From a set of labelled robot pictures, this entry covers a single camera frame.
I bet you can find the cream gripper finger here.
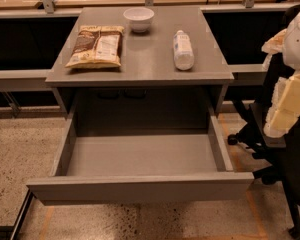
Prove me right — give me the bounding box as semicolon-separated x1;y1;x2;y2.
261;29;286;55
263;71;300;138

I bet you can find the blue plastic bottle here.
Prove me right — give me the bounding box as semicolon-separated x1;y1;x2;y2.
173;30;194;71

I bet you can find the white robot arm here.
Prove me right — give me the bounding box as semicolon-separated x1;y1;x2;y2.
261;12;300;138

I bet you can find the grey open top drawer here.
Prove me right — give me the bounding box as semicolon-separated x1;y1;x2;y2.
27;90;253;205

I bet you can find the black office chair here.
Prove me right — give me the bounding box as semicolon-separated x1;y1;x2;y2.
228;5;300;240

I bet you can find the white bowl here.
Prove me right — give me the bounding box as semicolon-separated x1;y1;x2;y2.
123;7;155;33

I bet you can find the grey cabinet desk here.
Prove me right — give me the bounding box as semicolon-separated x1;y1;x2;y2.
46;6;233;111

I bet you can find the brown yellow snack bag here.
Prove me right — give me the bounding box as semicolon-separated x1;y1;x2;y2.
66;25;124;69

